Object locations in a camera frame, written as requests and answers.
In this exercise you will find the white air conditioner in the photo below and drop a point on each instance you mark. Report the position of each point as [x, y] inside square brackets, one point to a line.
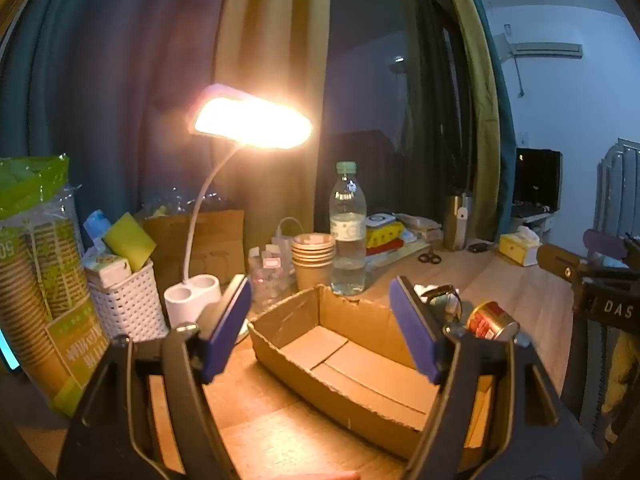
[547, 51]

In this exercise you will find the white woven plastic basket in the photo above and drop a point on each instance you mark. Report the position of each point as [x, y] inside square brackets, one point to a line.
[125, 305]

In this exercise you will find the olive curtain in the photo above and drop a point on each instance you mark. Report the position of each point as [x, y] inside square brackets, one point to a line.
[270, 35]

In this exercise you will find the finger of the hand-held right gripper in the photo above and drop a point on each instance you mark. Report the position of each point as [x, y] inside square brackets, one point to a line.
[557, 259]

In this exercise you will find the yellow tissue box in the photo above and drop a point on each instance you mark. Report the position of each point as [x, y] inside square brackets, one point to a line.
[517, 250]

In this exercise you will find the stack of brown paper cups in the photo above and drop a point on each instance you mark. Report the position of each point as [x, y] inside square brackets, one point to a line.
[312, 270]

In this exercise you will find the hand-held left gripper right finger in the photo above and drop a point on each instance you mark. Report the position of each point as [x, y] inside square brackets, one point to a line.
[415, 330]

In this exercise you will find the brown leather wristwatch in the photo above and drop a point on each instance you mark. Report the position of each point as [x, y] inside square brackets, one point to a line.
[442, 295]

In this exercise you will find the red tin can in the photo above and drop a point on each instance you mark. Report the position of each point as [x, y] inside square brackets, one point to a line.
[487, 320]

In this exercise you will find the yellow green sponge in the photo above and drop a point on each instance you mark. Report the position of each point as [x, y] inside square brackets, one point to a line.
[129, 242]

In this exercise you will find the black scissors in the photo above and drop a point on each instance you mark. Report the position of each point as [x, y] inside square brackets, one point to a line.
[429, 257]

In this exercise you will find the cardboard box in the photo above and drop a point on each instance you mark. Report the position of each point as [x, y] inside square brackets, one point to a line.
[350, 360]

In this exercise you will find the cardboard lamp packaging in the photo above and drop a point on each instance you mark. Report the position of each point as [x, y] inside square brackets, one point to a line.
[220, 245]

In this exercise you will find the bagged pack of paper cups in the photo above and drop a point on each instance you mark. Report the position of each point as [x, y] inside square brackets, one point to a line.
[35, 285]

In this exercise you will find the black monitor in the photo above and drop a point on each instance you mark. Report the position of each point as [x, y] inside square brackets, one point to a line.
[537, 177]

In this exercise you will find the yellow wipes pack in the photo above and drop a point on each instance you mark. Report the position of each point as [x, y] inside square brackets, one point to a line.
[385, 235]

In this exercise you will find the pale ribbed radiator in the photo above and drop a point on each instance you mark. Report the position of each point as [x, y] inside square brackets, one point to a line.
[617, 190]

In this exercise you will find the clear plastic water bottle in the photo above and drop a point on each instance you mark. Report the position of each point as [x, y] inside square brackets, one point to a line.
[348, 260]

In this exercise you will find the small white carton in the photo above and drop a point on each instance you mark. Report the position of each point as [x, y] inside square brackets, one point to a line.
[107, 267]

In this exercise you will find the small black object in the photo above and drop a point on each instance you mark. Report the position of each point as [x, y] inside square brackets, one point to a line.
[477, 247]

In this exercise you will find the white desk lamp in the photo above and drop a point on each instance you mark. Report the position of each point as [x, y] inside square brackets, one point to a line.
[192, 300]

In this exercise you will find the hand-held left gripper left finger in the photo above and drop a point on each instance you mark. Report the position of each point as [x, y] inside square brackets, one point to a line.
[230, 330]

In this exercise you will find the clear glass with stickers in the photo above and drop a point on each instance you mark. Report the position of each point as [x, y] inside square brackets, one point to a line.
[265, 280]

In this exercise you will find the blue and white pouch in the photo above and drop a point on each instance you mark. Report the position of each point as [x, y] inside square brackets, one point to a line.
[95, 230]

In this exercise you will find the steel tumbler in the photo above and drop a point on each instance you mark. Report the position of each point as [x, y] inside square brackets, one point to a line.
[457, 225]

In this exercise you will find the green and teal curtain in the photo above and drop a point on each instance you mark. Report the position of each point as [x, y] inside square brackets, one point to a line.
[480, 85]

